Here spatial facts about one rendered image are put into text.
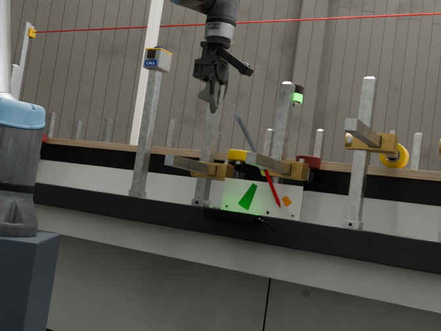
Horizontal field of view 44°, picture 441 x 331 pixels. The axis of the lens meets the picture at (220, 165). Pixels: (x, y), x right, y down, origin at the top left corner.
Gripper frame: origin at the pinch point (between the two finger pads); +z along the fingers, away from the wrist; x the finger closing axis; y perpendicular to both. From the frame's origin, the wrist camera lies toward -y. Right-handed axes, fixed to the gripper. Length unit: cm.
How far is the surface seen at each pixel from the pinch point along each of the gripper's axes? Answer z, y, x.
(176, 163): 17.5, 5.3, 8.3
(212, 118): 0.2, 9.2, -15.3
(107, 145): 10, 69, -37
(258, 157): 14.0, -19.7, 8.7
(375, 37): -181, 76, -467
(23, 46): -64, 238, -129
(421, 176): 11, -54, -35
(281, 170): 15.3, -20.0, -7.5
